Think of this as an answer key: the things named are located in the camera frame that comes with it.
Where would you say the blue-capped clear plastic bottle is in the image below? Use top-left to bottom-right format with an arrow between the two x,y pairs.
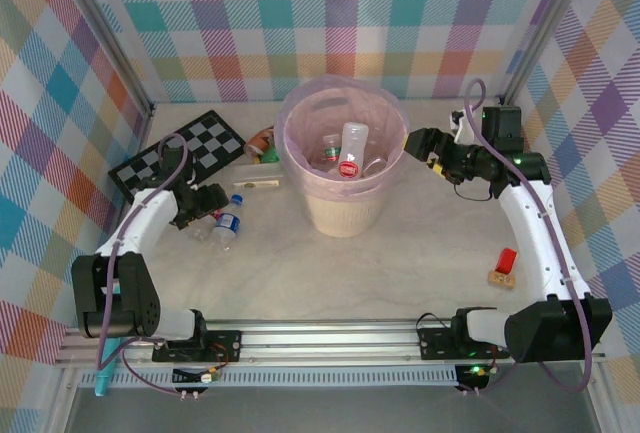
212,194 -> 245,253

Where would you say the white packet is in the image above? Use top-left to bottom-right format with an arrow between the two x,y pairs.
232,162 -> 284,190

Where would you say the orange label plastic bottle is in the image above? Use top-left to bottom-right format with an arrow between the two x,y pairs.
243,127 -> 276,159

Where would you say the clear bottle red white label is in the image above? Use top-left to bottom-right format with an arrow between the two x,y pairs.
335,121 -> 371,180

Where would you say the cream plastic waste bin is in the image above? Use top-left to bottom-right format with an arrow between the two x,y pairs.
273,77 -> 410,239

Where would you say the pink plastic bin liner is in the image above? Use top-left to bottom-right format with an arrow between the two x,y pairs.
273,76 -> 410,199

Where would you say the black and grey chessboard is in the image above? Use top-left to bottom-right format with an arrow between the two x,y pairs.
107,110 -> 249,204

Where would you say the red plastic block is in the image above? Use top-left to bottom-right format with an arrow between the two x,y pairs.
494,247 -> 518,275

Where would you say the small black control board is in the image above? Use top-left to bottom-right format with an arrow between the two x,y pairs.
171,366 -> 222,400
453,363 -> 492,397

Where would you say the teal plastic toy microphone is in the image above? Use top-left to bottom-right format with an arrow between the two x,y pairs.
93,277 -> 124,398

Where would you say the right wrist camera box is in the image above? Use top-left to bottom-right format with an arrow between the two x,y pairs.
449,110 -> 476,144

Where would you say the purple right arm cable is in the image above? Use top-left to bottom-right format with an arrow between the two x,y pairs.
463,78 -> 599,397

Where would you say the aluminium side frame rail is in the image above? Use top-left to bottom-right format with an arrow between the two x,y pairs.
74,102 -> 156,327

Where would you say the aluminium frame post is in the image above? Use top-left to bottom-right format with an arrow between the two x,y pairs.
59,0 -> 156,119
497,0 -> 599,112
582,362 -> 619,433
49,367 -> 84,433

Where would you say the aluminium mounting rail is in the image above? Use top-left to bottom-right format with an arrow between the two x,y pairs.
53,320 -> 607,369

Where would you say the white slotted cable duct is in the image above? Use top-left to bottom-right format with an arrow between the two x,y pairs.
79,365 -> 460,390

